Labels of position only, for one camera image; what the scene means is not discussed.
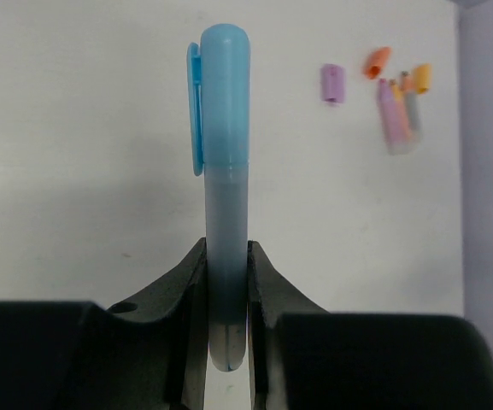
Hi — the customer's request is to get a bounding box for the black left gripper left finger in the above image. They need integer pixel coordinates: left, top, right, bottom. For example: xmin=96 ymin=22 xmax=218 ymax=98
xmin=107 ymin=238 xmax=208 ymax=409

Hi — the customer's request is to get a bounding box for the blue highlighter pen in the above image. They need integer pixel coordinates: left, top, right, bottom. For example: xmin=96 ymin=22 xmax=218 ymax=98
xmin=204 ymin=166 xmax=249 ymax=372

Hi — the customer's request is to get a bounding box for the purple highlighter pen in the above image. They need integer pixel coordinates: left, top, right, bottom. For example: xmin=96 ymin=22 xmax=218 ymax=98
xmin=378 ymin=79 xmax=407 ymax=155

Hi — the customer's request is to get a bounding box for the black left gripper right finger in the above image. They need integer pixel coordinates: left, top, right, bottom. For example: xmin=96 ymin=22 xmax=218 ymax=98
xmin=248 ymin=241 xmax=326 ymax=409

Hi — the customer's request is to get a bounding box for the blue pen cap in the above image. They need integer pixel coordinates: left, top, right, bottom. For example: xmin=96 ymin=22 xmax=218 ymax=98
xmin=186 ymin=24 xmax=250 ymax=176

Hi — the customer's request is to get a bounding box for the yellow highlighter pen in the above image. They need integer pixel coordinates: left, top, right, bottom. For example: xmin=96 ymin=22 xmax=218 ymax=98
xmin=390 ymin=79 xmax=414 ymax=143

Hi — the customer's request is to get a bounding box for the purple pen cap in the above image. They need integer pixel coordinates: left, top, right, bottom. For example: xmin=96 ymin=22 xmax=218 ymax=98
xmin=320 ymin=64 xmax=346 ymax=104

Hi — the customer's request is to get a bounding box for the yellow pen cap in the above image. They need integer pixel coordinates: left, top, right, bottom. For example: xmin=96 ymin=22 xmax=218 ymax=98
xmin=413 ymin=63 xmax=432 ymax=95

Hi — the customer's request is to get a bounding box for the orange pen cap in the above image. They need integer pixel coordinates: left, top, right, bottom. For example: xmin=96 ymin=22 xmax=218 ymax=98
xmin=362 ymin=46 xmax=392 ymax=80

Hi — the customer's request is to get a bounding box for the orange highlighter pen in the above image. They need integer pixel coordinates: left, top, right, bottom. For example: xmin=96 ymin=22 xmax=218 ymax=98
xmin=401 ymin=71 xmax=421 ymax=143

